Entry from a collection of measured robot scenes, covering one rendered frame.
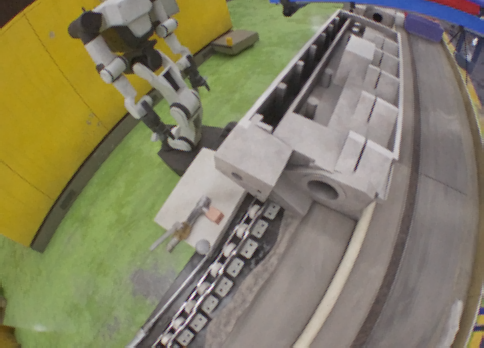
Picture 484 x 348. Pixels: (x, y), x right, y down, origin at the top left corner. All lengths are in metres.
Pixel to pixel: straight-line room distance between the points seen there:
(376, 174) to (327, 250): 0.24
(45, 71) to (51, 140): 0.66
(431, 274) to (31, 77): 2.68
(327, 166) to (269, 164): 0.13
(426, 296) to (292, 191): 0.51
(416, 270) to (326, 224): 0.31
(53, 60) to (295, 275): 2.30
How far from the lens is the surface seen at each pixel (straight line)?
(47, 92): 2.26
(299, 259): 0.58
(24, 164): 2.39
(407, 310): 0.67
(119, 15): 1.06
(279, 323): 0.58
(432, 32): 2.08
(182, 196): 0.66
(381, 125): 0.61
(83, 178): 2.58
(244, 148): 0.46
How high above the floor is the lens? 1.32
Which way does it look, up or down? 54 degrees down
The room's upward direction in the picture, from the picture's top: 21 degrees counter-clockwise
